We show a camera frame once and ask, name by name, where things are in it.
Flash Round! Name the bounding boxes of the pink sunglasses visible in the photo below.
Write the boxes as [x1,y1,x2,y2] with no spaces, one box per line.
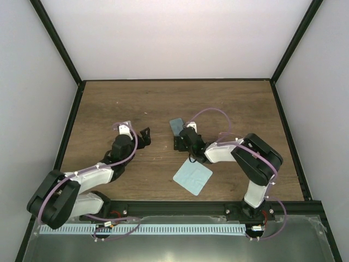
[219,132,243,140]

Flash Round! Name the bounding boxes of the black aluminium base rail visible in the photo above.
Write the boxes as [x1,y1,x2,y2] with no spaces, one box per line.
[79,200,325,223]

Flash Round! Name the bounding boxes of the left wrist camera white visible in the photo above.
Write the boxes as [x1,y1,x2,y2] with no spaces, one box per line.
[117,121,134,140]

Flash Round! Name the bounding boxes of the black frame post right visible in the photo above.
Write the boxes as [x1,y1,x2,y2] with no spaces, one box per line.
[271,0,324,82]

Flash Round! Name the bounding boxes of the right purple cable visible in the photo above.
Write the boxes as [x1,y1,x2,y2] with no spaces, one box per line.
[188,108,288,242]

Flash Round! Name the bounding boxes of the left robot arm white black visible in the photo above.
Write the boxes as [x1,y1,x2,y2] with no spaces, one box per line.
[27,122,152,229]

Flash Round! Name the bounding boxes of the blue-grey glasses case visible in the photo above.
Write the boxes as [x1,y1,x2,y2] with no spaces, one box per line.
[169,118,184,136]

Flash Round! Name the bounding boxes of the black frame post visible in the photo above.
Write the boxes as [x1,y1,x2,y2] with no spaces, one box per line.
[271,0,324,82]
[29,0,82,85]

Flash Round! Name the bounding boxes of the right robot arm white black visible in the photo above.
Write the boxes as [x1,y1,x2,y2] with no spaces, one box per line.
[174,127,284,220]

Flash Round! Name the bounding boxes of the light blue cleaning cloth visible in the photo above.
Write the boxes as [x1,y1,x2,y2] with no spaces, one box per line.
[173,157,213,196]

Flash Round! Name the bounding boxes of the black frame post left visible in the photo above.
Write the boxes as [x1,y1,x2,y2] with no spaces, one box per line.
[29,0,82,85]

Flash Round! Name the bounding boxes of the light blue slotted strip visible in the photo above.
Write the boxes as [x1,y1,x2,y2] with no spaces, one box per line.
[39,224,246,236]

